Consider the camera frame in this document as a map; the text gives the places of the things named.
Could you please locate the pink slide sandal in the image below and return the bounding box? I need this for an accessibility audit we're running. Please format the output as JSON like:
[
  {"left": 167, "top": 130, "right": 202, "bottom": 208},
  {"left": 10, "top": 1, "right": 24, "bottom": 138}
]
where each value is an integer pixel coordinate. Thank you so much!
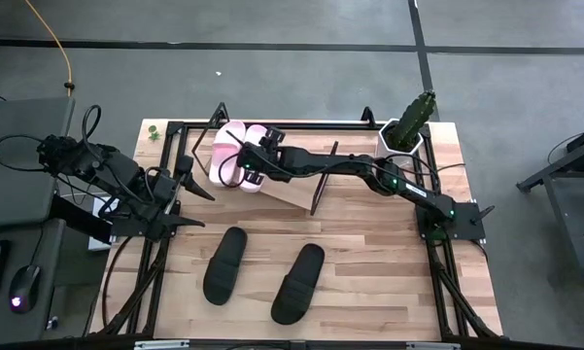
[
  {"left": 208, "top": 120, "right": 247, "bottom": 189},
  {"left": 237, "top": 123, "right": 273, "bottom": 194}
]

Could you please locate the black metal table frame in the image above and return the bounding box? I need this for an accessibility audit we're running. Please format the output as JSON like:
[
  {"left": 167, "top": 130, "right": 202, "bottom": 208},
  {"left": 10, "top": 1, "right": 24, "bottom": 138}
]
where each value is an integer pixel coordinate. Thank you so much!
[{"left": 85, "top": 105, "right": 505, "bottom": 350}]

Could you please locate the black slide sandal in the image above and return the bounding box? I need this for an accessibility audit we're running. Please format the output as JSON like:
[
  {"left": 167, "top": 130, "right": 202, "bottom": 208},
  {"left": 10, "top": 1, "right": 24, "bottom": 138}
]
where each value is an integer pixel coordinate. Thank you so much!
[
  {"left": 270, "top": 242, "right": 326, "bottom": 326},
  {"left": 202, "top": 226, "right": 249, "bottom": 307}
]

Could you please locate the dark grey desk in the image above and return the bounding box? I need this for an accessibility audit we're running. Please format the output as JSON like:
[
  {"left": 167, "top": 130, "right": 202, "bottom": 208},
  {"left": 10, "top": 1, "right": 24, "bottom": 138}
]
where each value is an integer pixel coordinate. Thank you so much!
[{"left": 0, "top": 95, "right": 77, "bottom": 347}]

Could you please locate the green cactus plant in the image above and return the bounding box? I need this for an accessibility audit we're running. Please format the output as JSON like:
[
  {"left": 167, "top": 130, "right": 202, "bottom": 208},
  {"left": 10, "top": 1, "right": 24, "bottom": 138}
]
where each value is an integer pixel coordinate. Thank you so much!
[{"left": 386, "top": 89, "right": 437, "bottom": 152}]

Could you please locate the silver aluminium bracket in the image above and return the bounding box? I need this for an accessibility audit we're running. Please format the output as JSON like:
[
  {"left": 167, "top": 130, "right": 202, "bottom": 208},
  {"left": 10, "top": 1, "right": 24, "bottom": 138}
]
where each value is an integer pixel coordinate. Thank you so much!
[
  {"left": 405, "top": 342, "right": 463, "bottom": 350},
  {"left": 133, "top": 339, "right": 190, "bottom": 350}
]

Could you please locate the black computer mouse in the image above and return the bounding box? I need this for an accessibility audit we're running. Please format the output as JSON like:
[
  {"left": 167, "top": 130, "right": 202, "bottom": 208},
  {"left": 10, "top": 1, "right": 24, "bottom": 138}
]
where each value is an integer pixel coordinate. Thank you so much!
[{"left": 8, "top": 264, "right": 43, "bottom": 314}]

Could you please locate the wooden shelf with black frame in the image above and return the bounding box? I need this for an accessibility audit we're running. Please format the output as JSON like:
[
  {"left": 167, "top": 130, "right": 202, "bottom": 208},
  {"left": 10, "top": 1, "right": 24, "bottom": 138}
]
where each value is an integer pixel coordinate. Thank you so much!
[{"left": 192, "top": 101, "right": 340, "bottom": 216}]

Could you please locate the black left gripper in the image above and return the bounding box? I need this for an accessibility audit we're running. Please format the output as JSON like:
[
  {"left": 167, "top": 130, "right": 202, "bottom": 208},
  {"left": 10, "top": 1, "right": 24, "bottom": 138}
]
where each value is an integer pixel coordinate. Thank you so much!
[{"left": 145, "top": 155, "right": 217, "bottom": 239}]

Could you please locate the yellow cable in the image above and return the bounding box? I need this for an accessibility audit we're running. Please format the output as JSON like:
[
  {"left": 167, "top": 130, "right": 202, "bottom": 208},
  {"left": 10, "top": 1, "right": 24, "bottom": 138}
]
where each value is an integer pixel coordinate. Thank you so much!
[{"left": 23, "top": 0, "right": 75, "bottom": 97}]

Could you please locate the white box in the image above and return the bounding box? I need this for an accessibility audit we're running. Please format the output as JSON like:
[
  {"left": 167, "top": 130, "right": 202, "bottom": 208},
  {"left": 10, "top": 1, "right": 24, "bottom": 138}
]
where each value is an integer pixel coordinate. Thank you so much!
[{"left": 87, "top": 196, "right": 120, "bottom": 252}]

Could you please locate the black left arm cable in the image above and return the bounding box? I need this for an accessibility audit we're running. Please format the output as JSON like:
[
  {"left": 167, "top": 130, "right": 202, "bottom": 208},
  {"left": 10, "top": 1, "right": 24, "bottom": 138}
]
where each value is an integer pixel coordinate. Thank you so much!
[{"left": 0, "top": 104, "right": 127, "bottom": 220}]

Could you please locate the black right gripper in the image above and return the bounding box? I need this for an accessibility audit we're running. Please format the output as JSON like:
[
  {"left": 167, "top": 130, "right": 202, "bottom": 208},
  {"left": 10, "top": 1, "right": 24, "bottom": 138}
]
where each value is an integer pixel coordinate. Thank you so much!
[{"left": 245, "top": 125, "right": 300, "bottom": 188}]

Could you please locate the white hexagonal plant pot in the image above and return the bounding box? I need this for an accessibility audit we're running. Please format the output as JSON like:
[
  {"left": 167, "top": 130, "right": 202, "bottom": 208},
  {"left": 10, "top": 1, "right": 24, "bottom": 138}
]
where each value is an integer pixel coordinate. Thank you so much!
[{"left": 373, "top": 118, "right": 425, "bottom": 169}]

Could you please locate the black side table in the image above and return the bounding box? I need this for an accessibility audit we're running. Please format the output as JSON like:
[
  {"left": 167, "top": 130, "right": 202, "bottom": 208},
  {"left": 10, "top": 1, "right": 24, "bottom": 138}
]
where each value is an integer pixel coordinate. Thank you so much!
[{"left": 515, "top": 121, "right": 584, "bottom": 284}]

